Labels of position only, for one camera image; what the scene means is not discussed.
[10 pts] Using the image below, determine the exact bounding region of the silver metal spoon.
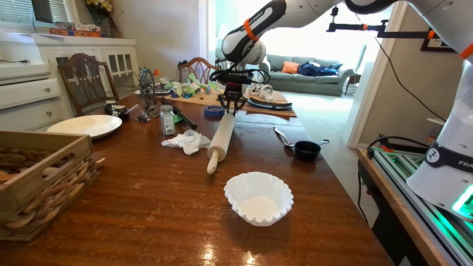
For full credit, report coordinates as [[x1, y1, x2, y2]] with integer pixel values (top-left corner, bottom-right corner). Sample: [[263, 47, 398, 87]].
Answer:
[[273, 127, 294, 147]]

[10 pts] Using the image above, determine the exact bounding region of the metal figurine ornament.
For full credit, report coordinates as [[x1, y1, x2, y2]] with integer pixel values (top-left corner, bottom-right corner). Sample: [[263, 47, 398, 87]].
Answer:
[[139, 66, 155, 118]]

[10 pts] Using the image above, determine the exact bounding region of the green grey sofa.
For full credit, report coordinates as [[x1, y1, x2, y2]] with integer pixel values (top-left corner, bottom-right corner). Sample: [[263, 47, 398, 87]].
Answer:
[[260, 54, 355, 96]]

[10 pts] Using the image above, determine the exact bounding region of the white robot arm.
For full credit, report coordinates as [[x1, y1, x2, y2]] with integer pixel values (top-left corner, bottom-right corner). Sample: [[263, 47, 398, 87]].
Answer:
[[222, 0, 473, 221]]

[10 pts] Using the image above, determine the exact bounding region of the wooden rolling pin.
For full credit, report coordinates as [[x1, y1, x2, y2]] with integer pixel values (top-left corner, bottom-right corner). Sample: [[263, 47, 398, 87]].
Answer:
[[207, 113, 235, 174]]

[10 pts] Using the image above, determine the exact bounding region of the glass spice jar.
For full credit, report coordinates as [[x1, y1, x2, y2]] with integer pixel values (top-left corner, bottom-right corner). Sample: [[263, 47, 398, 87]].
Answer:
[[160, 105, 176, 136]]

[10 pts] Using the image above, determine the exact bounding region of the black measuring scoop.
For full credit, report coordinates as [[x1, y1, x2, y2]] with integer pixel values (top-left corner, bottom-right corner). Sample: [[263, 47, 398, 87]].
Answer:
[[294, 140, 321, 161]]

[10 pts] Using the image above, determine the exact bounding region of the wooden cutting board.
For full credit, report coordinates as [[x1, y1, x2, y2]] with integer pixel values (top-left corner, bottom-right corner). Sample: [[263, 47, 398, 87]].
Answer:
[[167, 93, 296, 118]]

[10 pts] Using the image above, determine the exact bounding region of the white cabinet with glass doors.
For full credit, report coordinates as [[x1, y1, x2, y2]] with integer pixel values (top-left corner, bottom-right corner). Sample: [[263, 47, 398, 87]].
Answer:
[[31, 34, 140, 100]]

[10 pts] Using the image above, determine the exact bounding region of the blue tape roll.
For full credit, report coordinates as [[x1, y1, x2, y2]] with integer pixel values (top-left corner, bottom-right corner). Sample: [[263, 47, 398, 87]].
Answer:
[[204, 106, 225, 119]]

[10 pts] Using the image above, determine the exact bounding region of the woven wooden basket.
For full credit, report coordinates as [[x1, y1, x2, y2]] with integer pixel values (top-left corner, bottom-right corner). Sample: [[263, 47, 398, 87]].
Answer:
[[0, 131, 99, 241]]

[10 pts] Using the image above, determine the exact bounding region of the dark wooden chair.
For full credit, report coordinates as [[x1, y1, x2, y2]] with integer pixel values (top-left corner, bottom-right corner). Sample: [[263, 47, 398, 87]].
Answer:
[[58, 53, 118, 115]]

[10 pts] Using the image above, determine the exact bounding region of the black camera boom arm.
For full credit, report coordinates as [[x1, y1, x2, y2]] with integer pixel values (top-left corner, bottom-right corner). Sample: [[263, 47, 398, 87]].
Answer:
[[327, 7, 439, 40]]

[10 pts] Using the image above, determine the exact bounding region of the white crumpled napkin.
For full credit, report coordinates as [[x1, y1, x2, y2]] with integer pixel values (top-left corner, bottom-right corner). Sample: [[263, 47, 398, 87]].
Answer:
[[161, 130, 210, 155]]

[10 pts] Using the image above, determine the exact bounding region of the white paper coffee filter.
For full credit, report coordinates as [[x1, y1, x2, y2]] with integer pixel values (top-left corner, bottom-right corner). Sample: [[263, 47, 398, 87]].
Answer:
[[223, 171, 294, 226]]

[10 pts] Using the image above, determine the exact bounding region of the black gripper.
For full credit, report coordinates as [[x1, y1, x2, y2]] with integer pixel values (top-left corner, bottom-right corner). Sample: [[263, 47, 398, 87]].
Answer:
[[216, 71, 251, 115]]

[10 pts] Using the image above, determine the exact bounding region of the white ceramic plate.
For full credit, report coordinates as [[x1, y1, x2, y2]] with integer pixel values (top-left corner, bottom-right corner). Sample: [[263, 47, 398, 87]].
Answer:
[[47, 115, 123, 139]]

